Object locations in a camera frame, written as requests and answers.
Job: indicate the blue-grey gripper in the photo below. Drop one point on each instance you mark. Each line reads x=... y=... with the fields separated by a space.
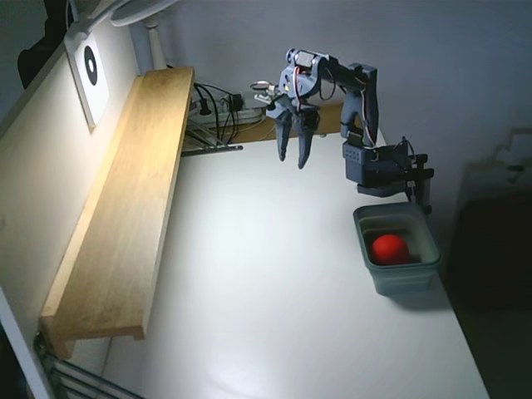
x=292 y=118

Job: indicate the red ball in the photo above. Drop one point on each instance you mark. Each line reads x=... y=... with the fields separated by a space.
x=388 y=249

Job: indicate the blue-grey robot arm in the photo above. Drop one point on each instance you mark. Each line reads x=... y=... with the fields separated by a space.
x=357 y=108

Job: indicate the grey plastic container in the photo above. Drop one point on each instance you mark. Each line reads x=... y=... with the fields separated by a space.
x=401 y=283

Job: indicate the wooden back board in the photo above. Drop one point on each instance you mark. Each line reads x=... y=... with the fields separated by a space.
x=328 y=120

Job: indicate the white power strip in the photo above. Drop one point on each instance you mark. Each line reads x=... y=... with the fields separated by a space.
x=251 y=117

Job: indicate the grey power adapter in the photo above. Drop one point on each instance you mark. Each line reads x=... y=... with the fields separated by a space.
x=248 y=99

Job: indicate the black power plug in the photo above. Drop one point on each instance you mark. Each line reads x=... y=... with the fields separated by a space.
x=237 y=101
x=205 y=109

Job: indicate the black table clamp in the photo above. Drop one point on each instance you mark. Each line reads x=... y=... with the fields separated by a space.
x=424 y=187

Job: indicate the white desk lamp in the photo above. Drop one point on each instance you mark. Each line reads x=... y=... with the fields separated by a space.
x=156 y=45

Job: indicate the long wooden shelf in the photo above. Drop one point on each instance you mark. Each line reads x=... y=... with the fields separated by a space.
x=124 y=208

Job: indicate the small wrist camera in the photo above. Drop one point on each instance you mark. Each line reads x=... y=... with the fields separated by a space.
x=264 y=93

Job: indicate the dark metal shelf bracket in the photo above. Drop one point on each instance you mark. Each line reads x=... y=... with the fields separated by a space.
x=212 y=150
x=83 y=380

